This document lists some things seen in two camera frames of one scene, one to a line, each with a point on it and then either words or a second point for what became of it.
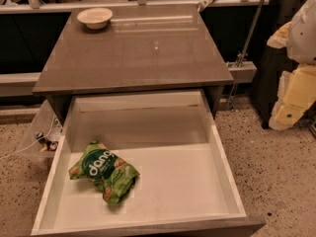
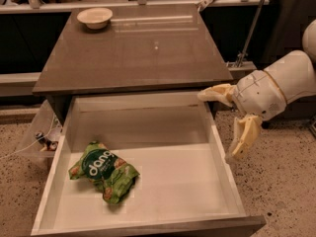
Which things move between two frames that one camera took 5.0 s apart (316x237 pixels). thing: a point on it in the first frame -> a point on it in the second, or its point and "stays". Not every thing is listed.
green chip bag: (111, 173) stays
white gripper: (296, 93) -> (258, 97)
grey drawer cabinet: (151, 48) stays
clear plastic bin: (43, 134) stays
